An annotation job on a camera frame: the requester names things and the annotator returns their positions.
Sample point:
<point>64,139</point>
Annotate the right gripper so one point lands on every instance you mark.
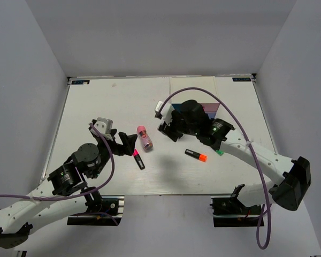
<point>170,130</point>

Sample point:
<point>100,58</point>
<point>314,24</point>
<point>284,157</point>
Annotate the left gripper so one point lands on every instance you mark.
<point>129,141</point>

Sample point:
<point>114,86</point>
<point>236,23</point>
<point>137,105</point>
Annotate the pink cap marker bottle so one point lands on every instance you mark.
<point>145,139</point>

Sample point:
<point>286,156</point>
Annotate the pink drawer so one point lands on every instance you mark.
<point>210,107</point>

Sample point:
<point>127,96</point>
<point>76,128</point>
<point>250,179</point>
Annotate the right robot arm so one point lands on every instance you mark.
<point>290,179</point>

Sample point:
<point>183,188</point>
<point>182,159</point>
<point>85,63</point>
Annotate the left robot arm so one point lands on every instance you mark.
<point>65,192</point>

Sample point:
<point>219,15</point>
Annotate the pink highlighter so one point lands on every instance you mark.
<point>138,159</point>

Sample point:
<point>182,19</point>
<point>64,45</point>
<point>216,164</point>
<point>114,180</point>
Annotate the orange highlighter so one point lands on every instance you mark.
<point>196,155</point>

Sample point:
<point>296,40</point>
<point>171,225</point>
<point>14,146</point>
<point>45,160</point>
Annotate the green highlighter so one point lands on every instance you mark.
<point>219,152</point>

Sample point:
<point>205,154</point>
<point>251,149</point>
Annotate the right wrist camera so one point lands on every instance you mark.
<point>164,112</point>

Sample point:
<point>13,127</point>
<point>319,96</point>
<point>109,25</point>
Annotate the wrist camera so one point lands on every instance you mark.
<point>164,112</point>
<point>103,127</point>

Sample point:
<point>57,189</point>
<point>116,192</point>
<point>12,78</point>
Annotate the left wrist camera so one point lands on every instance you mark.
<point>103,127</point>

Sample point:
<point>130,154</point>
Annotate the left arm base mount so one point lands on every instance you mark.
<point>108,212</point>

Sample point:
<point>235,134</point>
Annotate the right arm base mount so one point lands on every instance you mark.
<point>231,213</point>

